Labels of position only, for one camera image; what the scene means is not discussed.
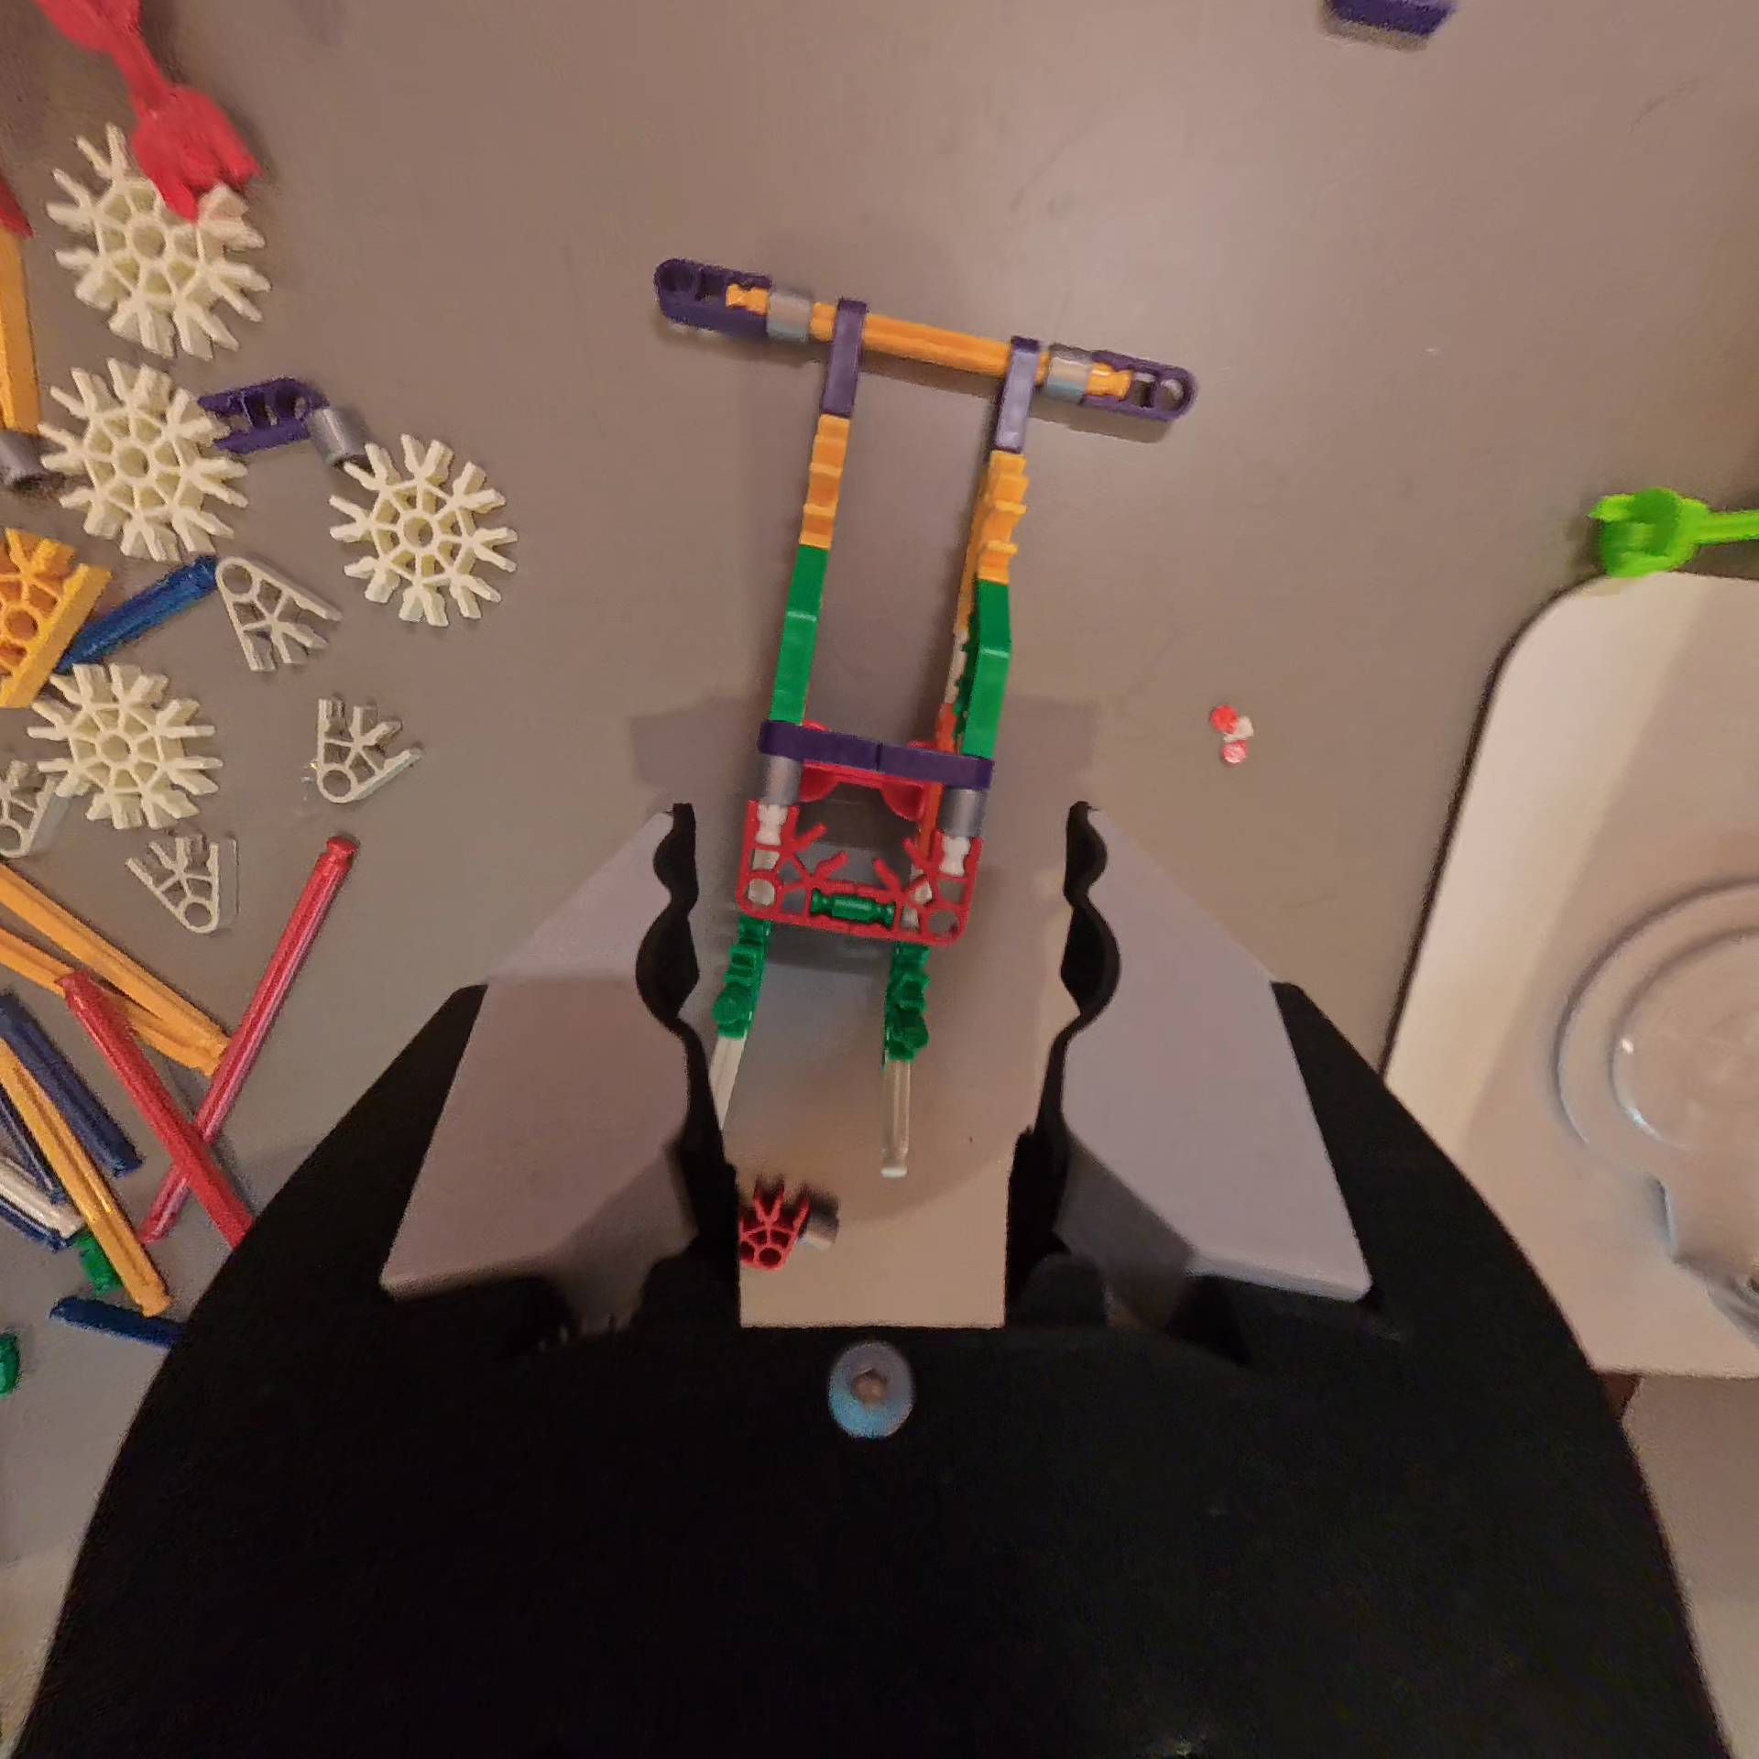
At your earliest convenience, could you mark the white tray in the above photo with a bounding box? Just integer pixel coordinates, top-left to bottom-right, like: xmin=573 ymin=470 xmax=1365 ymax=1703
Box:
xmin=1380 ymin=570 xmax=1759 ymax=1376

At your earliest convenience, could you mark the white snowflake connector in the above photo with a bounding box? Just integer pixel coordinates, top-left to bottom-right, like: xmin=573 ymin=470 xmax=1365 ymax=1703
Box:
xmin=328 ymin=434 xmax=519 ymax=629
xmin=48 ymin=124 xmax=272 ymax=361
xmin=27 ymin=664 xmax=224 ymax=832
xmin=39 ymin=359 xmax=249 ymax=562

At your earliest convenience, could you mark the lime green toy piece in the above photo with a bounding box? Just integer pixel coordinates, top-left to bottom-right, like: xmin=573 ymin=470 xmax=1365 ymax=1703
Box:
xmin=1587 ymin=488 xmax=1759 ymax=579

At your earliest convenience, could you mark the red spool piece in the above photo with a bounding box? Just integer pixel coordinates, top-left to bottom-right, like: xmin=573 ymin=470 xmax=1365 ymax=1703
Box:
xmin=42 ymin=0 xmax=261 ymax=221

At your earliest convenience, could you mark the yellow plastic rod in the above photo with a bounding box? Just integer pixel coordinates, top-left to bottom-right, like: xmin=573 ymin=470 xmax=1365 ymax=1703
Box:
xmin=726 ymin=281 xmax=1149 ymax=409
xmin=0 ymin=857 xmax=232 ymax=1048
xmin=0 ymin=1037 xmax=176 ymax=1318
xmin=0 ymin=922 xmax=222 ymax=1077

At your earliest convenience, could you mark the yellow fan connector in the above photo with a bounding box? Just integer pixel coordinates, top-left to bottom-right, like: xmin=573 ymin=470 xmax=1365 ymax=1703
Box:
xmin=0 ymin=528 xmax=111 ymax=708
xmin=0 ymin=225 xmax=41 ymax=434

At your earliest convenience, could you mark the light grey connector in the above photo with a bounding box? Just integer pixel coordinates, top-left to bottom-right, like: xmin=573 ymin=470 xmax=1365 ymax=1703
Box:
xmin=127 ymin=830 xmax=240 ymax=935
xmin=215 ymin=553 xmax=343 ymax=675
xmin=0 ymin=759 xmax=71 ymax=859
xmin=309 ymin=698 xmax=423 ymax=805

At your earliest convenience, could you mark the short white rod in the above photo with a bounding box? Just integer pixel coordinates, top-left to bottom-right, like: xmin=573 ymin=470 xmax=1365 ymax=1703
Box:
xmin=0 ymin=1159 xmax=83 ymax=1242

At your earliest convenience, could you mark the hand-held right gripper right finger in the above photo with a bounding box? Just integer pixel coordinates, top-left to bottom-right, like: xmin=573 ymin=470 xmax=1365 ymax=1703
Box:
xmin=1007 ymin=799 xmax=1375 ymax=1332

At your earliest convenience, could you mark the long red rod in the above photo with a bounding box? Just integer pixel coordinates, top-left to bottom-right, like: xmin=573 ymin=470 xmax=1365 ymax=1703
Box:
xmin=60 ymin=968 xmax=259 ymax=1247
xmin=138 ymin=836 xmax=360 ymax=1244

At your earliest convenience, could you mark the blue plastic rod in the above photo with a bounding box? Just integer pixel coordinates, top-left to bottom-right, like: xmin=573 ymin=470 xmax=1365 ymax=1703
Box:
xmin=0 ymin=989 xmax=144 ymax=1178
xmin=56 ymin=556 xmax=222 ymax=675
xmin=52 ymin=1297 xmax=188 ymax=1351
xmin=0 ymin=1098 xmax=85 ymax=1244

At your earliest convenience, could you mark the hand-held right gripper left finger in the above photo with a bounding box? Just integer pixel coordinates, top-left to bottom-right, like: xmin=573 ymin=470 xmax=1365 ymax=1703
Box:
xmin=381 ymin=803 xmax=745 ymax=1332

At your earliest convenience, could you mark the multicoloured toy frame assembly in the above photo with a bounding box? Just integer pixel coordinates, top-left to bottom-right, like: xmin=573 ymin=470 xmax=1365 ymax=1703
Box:
xmin=709 ymin=300 xmax=1042 ymax=1182

